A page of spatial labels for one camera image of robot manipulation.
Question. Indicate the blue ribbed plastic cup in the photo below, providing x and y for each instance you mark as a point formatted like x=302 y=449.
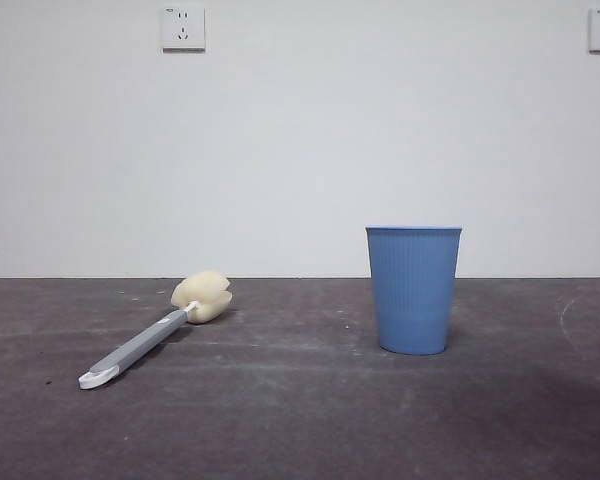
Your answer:
x=414 y=295

